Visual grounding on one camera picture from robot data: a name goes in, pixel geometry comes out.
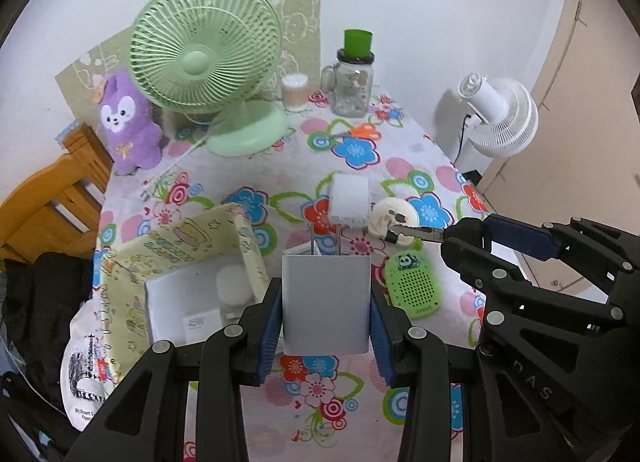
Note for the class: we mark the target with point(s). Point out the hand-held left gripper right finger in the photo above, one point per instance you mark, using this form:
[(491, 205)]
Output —
[(382, 342)]

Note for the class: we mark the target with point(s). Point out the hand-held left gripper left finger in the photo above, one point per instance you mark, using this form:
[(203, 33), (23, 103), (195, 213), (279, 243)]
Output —
[(265, 337)]

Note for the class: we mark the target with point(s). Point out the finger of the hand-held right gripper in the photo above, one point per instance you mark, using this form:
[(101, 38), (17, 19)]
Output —
[(520, 237), (525, 302)]

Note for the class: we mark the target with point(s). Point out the green panda mini speaker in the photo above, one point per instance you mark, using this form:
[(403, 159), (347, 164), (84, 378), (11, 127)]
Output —
[(412, 292)]

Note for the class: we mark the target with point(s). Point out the white round speaker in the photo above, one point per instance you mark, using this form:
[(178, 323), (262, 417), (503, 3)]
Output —
[(232, 284)]

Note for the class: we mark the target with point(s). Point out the white labelled charger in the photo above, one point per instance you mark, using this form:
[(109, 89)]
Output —
[(202, 327)]

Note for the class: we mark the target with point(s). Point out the white plain plug charger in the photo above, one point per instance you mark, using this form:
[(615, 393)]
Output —
[(325, 307)]

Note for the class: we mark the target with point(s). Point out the round cream compact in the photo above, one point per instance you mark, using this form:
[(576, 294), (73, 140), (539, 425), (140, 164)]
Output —
[(387, 212)]

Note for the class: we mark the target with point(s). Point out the yellow-green fabric storage box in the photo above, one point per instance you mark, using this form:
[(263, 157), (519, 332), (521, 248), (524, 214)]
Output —
[(175, 242)]

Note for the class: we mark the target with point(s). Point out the white plastic case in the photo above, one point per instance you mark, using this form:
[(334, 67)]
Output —
[(348, 197)]

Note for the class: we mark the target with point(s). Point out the white flat box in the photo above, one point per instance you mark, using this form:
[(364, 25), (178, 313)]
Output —
[(165, 312)]

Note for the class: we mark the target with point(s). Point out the white standing fan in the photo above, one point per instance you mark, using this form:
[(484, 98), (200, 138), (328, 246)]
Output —
[(505, 127)]

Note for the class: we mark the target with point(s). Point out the beige wooden door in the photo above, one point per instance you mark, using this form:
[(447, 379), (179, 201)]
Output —
[(590, 117)]

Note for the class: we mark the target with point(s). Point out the floral tablecloth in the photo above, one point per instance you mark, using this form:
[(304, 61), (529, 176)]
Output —
[(280, 172)]

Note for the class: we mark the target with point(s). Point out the white printed tote bag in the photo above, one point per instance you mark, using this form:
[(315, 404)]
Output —
[(82, 382)]

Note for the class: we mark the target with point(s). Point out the black clothing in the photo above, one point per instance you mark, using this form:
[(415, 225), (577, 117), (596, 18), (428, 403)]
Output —
[(45, 302)]

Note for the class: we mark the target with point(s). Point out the glass mug jar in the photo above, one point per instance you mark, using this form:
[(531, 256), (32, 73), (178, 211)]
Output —
[(350, 92)]

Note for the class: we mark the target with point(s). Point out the purple plush toy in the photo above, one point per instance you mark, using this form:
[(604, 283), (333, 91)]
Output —
[(130, 142)]

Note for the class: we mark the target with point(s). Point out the cotton swab jar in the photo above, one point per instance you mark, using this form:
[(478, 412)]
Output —
[(294, 94)]

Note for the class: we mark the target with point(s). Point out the black backpack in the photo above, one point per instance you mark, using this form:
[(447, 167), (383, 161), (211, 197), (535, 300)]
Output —
[(30, 422)]

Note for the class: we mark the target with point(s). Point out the green plastic cup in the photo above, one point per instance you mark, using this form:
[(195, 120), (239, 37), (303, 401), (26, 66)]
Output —
[(357, 42)]

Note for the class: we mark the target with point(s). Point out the orange wooden chair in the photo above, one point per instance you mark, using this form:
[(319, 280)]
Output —
[(50, 192)]

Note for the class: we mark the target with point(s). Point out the green desk fan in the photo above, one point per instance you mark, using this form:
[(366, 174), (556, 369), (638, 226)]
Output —
[(200, 62)]

